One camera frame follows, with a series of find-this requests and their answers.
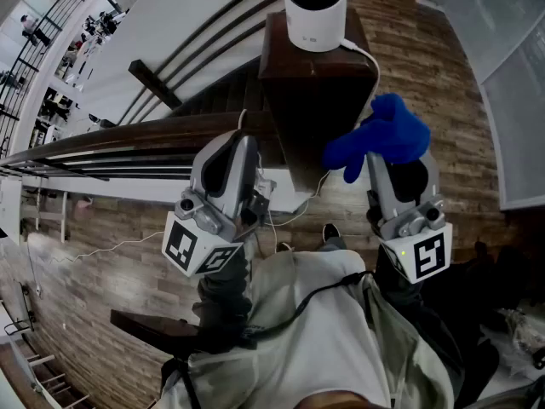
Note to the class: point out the dark wooden beam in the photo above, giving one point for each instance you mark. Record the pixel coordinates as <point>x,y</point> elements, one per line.
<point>155,83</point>

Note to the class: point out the person's grey trouser leg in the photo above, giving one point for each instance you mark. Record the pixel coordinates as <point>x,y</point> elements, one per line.
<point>334,244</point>

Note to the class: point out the person's white shirt torso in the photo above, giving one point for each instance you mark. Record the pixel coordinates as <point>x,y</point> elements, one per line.
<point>323,347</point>

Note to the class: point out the white camera with black dome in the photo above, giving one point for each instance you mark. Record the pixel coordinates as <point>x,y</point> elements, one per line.
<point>315,19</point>

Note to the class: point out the person's right shoe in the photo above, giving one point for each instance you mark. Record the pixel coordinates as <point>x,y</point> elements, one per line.
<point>331,232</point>

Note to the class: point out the person's right forearm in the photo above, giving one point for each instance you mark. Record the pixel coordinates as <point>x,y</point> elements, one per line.
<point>404,301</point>

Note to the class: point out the person's left forearm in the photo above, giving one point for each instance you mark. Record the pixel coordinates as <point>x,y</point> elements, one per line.
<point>225,296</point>

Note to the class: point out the black metal railing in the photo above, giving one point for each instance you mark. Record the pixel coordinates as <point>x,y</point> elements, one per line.
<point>25,58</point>

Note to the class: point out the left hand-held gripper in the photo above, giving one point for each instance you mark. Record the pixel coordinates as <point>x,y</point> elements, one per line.
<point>232,173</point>

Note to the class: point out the wooden rack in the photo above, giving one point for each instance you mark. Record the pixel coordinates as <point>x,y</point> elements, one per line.
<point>47,377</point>

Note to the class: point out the person's left shoe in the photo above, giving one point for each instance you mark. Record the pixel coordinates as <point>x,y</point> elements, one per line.
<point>284,246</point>

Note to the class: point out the dark wooden newel post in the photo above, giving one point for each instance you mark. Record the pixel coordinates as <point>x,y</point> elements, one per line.
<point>315,100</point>

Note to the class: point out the white framed glass panel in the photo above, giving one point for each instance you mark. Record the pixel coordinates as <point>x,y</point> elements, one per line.
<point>511,100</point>

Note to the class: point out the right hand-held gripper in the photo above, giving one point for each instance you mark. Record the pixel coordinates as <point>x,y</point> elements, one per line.
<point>426,254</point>

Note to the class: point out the dark wooden board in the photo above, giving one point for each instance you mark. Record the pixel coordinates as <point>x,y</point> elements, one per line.
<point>149,326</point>

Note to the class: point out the blue cloth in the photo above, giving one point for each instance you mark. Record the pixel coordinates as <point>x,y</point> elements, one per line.
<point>391,134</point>

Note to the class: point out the clear plastic bag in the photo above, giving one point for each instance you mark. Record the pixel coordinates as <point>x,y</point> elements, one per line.
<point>515,335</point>

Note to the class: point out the black balustrade bars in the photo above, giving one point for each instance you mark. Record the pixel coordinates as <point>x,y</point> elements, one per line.
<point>106,162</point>

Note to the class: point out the dark wooden handrail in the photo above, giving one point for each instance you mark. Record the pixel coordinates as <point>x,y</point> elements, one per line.
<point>127,134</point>

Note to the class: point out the person's shoe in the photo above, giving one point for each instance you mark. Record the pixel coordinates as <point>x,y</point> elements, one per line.
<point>331,232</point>
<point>284,246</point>

